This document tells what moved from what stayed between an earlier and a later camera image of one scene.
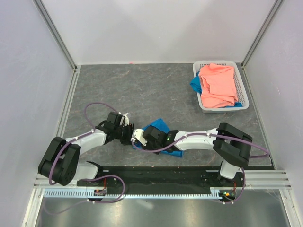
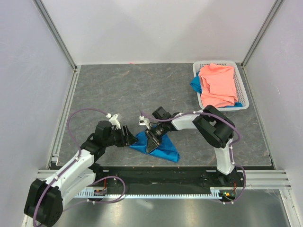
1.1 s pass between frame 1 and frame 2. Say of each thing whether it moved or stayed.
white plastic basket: stayed
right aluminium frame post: stayed
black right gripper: moved
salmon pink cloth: stayed
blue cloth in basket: stayed
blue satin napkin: moved
